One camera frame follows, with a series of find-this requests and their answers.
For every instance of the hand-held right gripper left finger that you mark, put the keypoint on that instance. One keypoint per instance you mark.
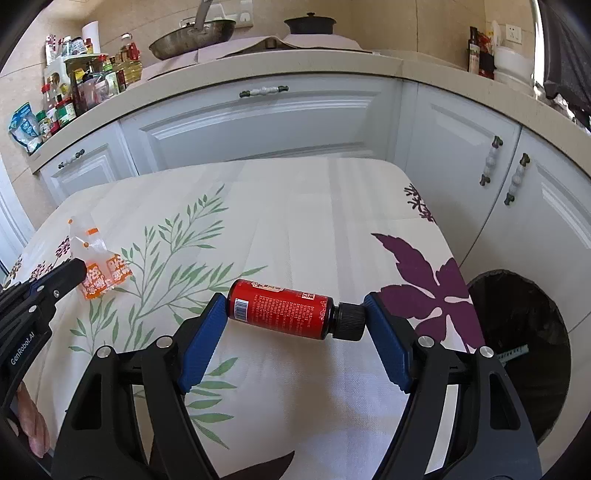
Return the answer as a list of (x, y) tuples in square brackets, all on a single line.
[(203, 344)]

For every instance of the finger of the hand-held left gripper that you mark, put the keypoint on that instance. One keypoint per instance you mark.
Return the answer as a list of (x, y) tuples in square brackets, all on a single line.
[(64, 279)]

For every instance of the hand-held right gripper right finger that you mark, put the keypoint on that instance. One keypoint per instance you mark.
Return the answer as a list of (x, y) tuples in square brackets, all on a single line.
[(388, 344)]

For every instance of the orange printed clear wrapper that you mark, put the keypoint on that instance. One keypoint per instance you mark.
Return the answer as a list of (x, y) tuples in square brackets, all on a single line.
[(104, 274)]

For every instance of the red bottle with black cap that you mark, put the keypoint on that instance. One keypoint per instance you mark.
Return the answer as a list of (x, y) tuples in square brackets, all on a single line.
[(277, 307)]

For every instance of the black round waste bin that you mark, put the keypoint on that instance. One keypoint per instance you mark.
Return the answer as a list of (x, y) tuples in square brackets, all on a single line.
[(531, 318)]

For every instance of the person's left hand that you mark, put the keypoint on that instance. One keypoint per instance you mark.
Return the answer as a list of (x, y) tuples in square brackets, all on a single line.
[(37, 429)]

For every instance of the narrow white cabinet door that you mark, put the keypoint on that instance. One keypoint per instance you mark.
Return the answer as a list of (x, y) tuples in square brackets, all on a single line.
[(87, 177)]

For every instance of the floral printed tablecloth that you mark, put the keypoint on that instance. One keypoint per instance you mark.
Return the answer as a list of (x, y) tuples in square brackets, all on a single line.
[(300, 221)]

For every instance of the blue white plastic bag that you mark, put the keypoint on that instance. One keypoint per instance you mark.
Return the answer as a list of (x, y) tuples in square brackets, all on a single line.
[(26, 129)]

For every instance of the cluster of condiment jars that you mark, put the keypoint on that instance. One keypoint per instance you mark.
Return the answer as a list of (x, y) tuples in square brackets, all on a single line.
[(87, 87)]

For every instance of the wide white cabinet door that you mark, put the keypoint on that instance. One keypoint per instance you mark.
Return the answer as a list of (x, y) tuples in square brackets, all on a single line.
[(258, 124)]

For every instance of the white paper towel roll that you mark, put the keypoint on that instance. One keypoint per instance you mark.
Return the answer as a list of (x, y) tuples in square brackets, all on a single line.
[(91, 37)]

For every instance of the steel wok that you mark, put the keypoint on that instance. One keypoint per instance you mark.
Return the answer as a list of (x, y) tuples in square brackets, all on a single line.
[(194, 39)]

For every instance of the beige stone countertop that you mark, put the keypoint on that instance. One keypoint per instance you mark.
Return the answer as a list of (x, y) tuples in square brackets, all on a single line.
[(461, 78)]

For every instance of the white lidded bowl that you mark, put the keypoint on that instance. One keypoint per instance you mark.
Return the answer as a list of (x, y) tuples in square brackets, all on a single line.
[(517, 79), (512, 60)]

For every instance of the red seasoning packet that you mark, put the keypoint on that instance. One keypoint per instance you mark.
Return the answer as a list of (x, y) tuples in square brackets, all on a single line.
[(486, 57)]

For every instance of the pink stove cover sheet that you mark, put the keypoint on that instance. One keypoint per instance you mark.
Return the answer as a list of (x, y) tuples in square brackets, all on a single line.
[(323, 41)]

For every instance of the white plastic bottle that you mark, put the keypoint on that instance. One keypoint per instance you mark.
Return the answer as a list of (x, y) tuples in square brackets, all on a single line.
[(496, 34)]

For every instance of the black cooking pot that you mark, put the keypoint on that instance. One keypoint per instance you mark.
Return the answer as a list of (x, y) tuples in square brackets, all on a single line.
[(309, 24)]

